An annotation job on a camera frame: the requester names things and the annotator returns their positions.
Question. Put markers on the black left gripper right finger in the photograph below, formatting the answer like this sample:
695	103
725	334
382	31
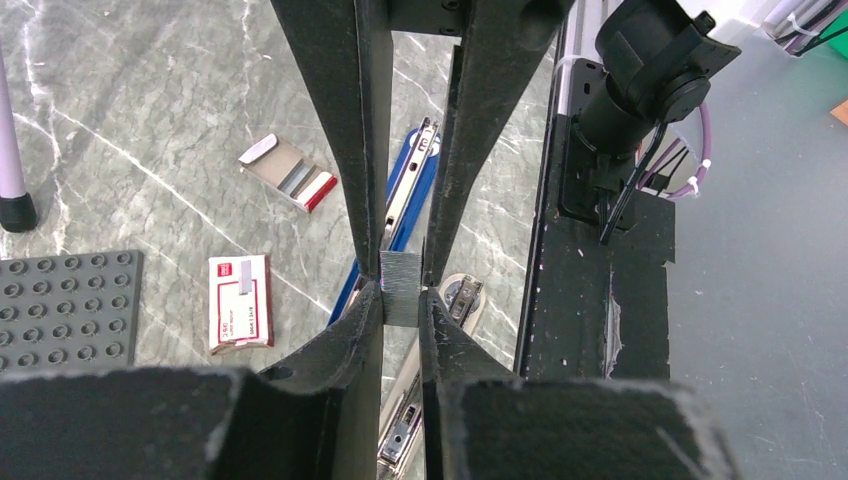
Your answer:
482	421

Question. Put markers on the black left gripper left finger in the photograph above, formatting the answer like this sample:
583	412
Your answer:
199	411

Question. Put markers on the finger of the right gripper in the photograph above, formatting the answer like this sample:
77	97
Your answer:
501	48
344	52

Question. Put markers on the red white staple box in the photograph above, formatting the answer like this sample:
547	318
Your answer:
240	307

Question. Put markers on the silver staple strip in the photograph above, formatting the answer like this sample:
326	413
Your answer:
401	287

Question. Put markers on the right grey building baseplate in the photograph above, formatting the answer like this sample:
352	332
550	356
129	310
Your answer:
70	311

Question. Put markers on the lavender music stand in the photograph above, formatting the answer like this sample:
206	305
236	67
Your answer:
18	212

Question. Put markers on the black aluminium base frame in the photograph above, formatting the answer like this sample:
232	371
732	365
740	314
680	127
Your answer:
591	310

